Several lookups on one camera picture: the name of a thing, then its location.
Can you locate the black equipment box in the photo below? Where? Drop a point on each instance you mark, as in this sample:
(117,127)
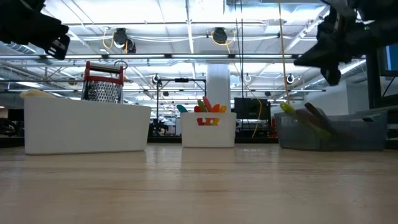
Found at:
(248,108)

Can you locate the green silicone spoon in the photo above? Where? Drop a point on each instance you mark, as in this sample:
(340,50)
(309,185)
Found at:
(286,107)

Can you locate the steel box grater red trim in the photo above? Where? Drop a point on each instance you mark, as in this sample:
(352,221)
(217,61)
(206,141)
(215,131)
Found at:
(102,91)

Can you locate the black background rig frame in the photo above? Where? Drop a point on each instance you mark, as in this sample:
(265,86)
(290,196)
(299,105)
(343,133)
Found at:
(182,80)

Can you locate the grey translucent plastic bin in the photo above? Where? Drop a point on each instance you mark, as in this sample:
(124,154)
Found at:
(357,130)

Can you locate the white building pillar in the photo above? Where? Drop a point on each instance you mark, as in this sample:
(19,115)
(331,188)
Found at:
(218,84)

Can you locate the white plastic bin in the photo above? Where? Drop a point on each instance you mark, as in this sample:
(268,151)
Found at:
(87,124)
(208,137)

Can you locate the black computer monitor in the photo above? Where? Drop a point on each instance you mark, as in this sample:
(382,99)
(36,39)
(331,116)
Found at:
(392,59)

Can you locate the pink silicone spatula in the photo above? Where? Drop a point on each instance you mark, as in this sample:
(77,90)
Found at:
(207,103)

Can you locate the blue silicone spoon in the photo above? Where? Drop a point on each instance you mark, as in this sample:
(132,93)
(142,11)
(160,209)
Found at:
(182,109)

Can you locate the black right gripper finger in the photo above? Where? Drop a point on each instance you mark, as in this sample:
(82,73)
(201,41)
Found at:
(311,57)

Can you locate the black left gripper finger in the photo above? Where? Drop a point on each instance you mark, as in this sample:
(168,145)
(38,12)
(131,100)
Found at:
(59,46)

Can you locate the black aluminium table frame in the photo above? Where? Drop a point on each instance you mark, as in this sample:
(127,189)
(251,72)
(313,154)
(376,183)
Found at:
(164,139)

